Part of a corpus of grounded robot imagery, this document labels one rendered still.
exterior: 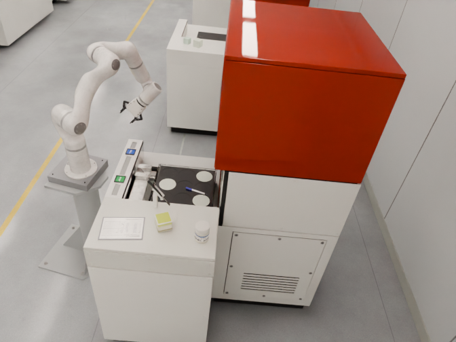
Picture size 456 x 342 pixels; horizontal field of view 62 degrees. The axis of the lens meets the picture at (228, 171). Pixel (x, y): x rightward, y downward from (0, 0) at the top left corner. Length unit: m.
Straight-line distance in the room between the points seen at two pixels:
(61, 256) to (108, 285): 1.09
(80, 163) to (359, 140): 1.55
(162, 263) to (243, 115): 0.80
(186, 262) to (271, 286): 0.91
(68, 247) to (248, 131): 1.93
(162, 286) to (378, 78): 1.41
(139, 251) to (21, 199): 2.02
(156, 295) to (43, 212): 1.68
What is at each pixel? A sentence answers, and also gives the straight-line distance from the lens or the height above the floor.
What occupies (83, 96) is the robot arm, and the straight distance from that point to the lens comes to 2.20.
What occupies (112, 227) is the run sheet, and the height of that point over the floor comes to 0.97.
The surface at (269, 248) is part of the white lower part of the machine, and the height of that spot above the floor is 0.66.
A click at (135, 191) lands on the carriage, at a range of 2.28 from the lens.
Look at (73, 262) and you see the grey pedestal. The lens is 3.10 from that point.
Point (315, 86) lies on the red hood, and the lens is 1.66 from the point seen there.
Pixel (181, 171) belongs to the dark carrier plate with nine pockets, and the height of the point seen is 0.90.
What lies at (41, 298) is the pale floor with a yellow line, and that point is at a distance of 3.00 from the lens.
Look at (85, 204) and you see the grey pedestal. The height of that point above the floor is 0.64.
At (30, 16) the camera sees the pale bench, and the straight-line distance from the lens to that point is 7.05.
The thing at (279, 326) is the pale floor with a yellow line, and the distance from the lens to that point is 2.82.
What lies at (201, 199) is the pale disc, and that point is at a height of 0.90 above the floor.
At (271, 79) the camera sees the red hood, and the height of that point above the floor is 1.74.
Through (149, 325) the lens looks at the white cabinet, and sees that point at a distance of 2.42.
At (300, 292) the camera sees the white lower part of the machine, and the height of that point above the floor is 0.24.
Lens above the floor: 2.42
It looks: 40 degrees down
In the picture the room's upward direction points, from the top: 7 degrees clockwise
